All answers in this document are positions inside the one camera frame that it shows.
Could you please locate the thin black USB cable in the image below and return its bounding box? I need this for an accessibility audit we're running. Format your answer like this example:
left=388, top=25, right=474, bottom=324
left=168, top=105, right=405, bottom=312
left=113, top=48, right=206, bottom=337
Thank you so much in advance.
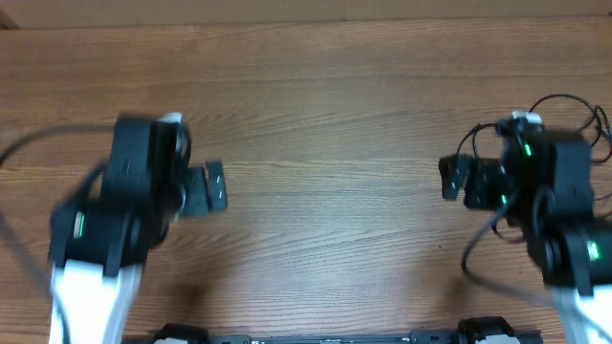
left=528, top=93, right=612, bottom=202

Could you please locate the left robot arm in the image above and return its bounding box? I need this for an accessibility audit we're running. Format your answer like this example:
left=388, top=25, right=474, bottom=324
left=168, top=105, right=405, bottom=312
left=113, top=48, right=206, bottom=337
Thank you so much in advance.
left=49, top=112, right=228, bottom=343

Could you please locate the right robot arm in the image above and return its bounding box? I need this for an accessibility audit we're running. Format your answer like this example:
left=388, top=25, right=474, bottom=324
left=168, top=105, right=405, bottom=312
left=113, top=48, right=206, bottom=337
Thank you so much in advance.
left=439, top=111, right=611, bottom=343

